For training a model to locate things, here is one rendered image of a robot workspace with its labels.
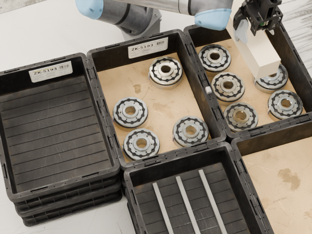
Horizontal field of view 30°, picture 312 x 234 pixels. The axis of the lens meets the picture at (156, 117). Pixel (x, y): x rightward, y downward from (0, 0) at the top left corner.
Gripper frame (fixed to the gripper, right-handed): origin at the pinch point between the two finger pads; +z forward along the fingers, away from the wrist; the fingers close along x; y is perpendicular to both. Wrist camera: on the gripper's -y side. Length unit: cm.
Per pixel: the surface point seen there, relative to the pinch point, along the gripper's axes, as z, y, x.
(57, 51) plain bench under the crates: 39, -41, -45
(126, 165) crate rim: 16.0, 17.4, -41.9
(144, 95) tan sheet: 26.1, -6.5, -27.3
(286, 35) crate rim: 16.0, -4.7, 17.8
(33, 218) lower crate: 33, 16, -70
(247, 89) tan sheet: 26.0, 2.9, 2.6
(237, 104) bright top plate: 23.1, 8.1, -3.6
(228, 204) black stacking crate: 26.0, 34.3, -18.7
